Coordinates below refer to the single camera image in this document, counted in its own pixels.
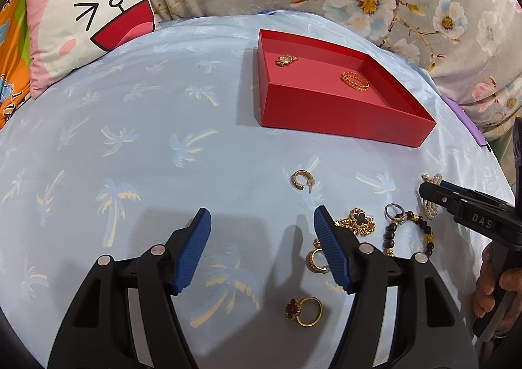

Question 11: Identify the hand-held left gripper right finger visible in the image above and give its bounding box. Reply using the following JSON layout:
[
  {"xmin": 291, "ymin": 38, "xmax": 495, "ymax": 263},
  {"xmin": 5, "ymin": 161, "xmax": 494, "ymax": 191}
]
[{"xmin": 313, "ymin": 205, "xmax": 479, "ymax": 369}]

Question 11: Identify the gold chain-link bangle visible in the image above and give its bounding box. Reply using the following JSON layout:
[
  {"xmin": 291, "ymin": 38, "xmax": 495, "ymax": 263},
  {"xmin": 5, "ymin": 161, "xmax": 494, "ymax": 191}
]
[{"xmin": 341, "ymin": 71, "xmax": 370, "ymax": 93}]

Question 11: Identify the person's right hand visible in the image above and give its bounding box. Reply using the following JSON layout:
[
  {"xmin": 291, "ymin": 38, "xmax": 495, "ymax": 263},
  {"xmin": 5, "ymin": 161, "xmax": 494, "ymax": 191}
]
[{"xmin": 473, "ymin": 246, "xmax": 522, "ymax": 339}]

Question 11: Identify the black bead bracelet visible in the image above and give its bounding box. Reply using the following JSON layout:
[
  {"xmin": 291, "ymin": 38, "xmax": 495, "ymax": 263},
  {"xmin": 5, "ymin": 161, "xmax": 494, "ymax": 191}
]
[{"xmin": 382, "ymin": 211, "xmax": 435, "ymax": 259}]

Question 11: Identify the white pink cat pillow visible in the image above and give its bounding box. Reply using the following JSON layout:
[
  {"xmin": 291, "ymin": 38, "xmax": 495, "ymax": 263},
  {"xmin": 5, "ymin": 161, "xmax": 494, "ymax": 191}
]
[{"xmin": 25, "ymin": 0, "xmax": 156, "ymax": 101}]

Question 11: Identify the gold ring with red stone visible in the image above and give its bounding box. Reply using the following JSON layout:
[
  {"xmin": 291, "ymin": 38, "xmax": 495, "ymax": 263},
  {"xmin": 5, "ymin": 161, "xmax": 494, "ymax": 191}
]
[{"xmin": 284, "ymin": 296, "xmax": 323, "ymax": 327}]

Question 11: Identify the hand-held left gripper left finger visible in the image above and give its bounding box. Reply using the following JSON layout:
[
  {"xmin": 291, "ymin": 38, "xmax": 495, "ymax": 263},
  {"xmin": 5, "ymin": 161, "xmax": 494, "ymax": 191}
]
[{"xmin": 48, "ymin": 207, "xmax": 213, "ymax": 369}]

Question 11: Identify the light blue palm-print cloth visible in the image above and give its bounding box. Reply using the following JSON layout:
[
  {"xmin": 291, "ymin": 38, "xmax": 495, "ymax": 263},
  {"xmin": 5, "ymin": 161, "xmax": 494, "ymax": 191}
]
[{"xmin": 0, "ymin": 12, "xmax": 515, "ymax": 369}]

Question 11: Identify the red cardboard box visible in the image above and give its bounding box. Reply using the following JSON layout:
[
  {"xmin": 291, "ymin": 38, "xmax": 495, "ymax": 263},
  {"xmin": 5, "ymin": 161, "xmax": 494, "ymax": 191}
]
[{"xmin": 257, "ymin": 29, "xmax": 437, "ymax": 148}]

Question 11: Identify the orange green printed cloth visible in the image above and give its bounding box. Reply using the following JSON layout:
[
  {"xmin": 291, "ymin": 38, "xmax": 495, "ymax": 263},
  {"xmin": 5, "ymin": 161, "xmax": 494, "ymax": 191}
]
[{"xmin": 0, "ymin": 0, "xmax": 62, "ymax": 131}]

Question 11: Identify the gold studded hoop earring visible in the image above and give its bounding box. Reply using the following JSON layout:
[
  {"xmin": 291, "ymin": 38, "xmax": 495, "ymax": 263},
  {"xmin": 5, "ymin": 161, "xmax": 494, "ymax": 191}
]
[{"xmin": 305, "ymin": 238, "xmax": 330, "ymax": 274}]

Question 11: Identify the purple flat object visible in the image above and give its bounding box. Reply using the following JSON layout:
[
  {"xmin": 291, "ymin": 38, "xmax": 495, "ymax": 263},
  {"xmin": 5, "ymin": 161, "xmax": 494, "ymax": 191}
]
[{"xmin": 442, "ymin": 96, "xmax": 490, "ymax": 148}]

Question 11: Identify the white pearl bracelet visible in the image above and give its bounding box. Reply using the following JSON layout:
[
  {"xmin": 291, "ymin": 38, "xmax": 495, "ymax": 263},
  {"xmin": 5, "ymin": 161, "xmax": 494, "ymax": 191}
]
[{"xmin": 421, "ymin": 172, "xmax": 444, "ymax": 221}]

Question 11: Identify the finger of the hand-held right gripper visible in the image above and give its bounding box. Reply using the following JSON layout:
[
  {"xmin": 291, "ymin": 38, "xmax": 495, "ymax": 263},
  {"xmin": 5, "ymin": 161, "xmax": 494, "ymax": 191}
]
[
  {"xmin": 513, "ymin": 118, "xmax": 522, "ymax": 175},
  {"xmin": 418, "ymin": 181, "xmax": 508, "ymax": 217}
]

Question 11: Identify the gold black clover bracelet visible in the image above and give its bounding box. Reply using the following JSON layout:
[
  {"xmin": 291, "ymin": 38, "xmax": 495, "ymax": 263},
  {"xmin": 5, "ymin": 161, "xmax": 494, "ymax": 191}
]
[{"xmin": 334, "ymin": 208, "xmax": 376, "ymax": 237}]

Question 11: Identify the silver ring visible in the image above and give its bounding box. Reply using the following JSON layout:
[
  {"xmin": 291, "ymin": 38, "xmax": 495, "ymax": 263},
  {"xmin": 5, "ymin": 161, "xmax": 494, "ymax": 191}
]
[{"xmin": 384, "ymin": 203, "xmax": 407, "ymax": 224}]

